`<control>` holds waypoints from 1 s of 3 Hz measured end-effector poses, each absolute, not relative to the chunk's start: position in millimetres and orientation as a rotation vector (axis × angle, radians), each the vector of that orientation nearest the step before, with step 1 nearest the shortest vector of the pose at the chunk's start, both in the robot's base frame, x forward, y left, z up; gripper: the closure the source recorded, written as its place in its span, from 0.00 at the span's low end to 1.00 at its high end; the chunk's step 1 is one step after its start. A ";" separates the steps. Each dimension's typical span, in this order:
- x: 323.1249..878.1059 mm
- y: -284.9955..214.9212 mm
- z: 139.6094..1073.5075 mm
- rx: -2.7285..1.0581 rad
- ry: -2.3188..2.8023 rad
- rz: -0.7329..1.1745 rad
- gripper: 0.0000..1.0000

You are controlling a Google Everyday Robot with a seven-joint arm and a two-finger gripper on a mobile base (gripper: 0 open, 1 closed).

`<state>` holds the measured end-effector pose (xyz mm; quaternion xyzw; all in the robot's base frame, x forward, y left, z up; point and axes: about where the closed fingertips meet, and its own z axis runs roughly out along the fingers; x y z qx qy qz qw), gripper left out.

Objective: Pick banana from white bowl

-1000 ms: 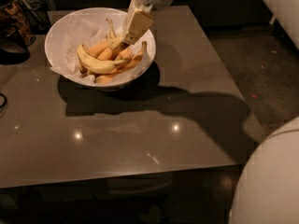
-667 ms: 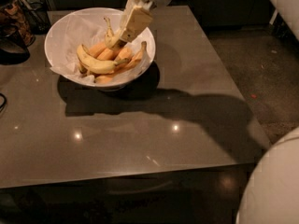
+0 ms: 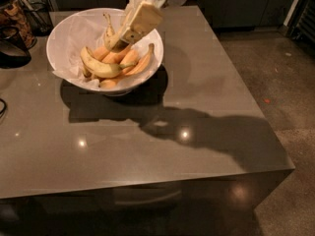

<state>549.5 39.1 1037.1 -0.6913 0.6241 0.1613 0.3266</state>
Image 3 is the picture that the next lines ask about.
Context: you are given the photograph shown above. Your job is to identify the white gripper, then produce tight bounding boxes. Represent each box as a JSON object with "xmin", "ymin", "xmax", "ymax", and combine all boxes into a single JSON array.
[{"xmin": 118, "ymin": 0, "xmax": 187, "ymax": 44}]

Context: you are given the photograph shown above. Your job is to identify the spotted yellow banana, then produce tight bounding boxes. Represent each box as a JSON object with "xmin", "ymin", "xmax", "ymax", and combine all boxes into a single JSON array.
[{"xmin": 103, "ymin": 13, "xmax": 128, "ymax": 53}]

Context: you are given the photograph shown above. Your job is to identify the orange banana right side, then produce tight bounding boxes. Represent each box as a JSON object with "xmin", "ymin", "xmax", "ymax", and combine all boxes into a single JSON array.
[{"xmin": 126, "ymin": 43, "xmax": 155, "ymax": 76}]

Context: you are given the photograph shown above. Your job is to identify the orange banana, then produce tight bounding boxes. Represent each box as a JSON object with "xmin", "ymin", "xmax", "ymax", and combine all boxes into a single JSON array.
[
  {"xmin": 99, "ymin": 78, "xmax": 120, "ymax": 89},
  {"xmin": 126, "ymin": 43, "xmax": 155, "ymax": 76},
  {"xmin": 94, "ymin": 45, "xmax": 109, "ymax": 61}
]

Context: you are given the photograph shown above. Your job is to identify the orange banana middle left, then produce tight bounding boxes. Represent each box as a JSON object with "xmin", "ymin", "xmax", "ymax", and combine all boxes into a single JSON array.
[{"xmin": 94, "ymin": 45, "xmax": 109, "ymax": 61}]

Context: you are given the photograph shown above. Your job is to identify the white bowl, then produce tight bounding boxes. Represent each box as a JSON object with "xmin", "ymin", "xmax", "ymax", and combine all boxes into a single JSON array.
[{"xmin": 45, "ymin": 7, "xmax": 164, "ymax": 97}]

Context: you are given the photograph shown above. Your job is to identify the yellow banana front left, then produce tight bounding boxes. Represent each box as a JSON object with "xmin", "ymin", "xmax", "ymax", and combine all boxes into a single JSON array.
[{"xmin": 80, "ymin": 46, "xmax": 136, "ymax": 79}]

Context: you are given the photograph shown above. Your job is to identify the orange banana bottom front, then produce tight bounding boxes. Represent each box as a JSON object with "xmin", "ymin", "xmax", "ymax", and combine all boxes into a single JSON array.
[{"xmin": 99, "ymin": 78, "xmax": 120, "ymax": 89}]

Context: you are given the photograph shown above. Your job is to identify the white paper liner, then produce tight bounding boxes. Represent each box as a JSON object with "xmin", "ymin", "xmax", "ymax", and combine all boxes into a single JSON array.
[{"xmin": 52, "ymin": 14, "xmax": 161, "ymax": 90}]

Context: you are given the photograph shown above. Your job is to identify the patterned brown canister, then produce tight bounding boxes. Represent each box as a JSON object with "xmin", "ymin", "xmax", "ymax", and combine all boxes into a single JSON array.
[{"xmin": 0, "ymin": 0, "xmax": 36, "ymax": 49}]

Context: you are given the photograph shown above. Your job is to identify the black wire basket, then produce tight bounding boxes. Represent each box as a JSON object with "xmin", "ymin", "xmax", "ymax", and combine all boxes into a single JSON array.
[{"xmin": 24, "ymin": 2, "xmax": 53, "ymax": 36}]

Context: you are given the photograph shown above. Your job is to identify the black cable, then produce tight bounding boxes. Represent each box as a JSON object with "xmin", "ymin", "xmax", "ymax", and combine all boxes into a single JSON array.
[{"xmin": 0, "ymin": 97, "xmax": 8, "ymax": 118}]

